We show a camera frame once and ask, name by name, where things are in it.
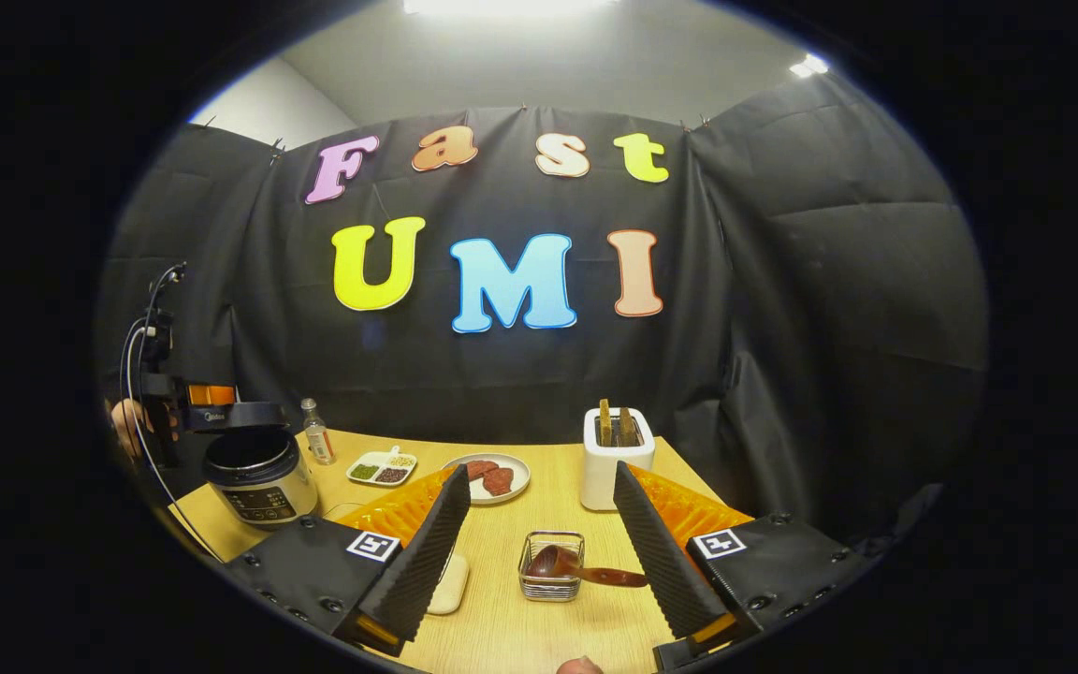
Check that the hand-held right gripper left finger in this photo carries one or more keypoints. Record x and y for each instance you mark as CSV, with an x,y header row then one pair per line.
x,y
427,562

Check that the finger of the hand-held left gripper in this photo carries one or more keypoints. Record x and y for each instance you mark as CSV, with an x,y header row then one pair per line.
x,y
211,395

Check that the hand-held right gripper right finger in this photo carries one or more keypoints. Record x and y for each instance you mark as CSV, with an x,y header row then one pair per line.
x,y
656,552

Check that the white rice heap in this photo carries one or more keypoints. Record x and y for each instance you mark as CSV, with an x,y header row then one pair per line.
x,y
450,590

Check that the brown wooden spoon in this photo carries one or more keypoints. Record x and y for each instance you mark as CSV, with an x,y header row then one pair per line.
x,y
595,573

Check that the grey rice cooker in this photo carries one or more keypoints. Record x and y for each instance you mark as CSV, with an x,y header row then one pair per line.
x,y
258,487

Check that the clear glass tray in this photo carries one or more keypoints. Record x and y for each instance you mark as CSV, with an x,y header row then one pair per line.
x,y
457,585

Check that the white toaster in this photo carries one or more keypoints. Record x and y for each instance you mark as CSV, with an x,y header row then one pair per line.
x,y
609,477

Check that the white divided bean dish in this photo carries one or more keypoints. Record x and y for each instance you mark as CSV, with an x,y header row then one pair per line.
x,y
380,468

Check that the red-brown meat piece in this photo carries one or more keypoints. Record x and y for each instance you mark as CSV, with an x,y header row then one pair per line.
x,y
480,469
499,481

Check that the small clear glass bottle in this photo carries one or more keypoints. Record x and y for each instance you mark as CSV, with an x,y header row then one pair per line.
x,y
318,440

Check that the brown toast slice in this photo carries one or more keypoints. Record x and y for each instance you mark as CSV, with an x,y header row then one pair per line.
x,y
604,423
628,428

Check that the white round plate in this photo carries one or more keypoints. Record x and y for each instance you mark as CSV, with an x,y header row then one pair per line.
x,y
520,473

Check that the black backdrop cloth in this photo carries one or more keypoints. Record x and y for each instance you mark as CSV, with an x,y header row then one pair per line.
x,y
829,328

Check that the small ceiling light panel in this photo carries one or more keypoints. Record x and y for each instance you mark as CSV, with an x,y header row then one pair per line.
x,y
808,65

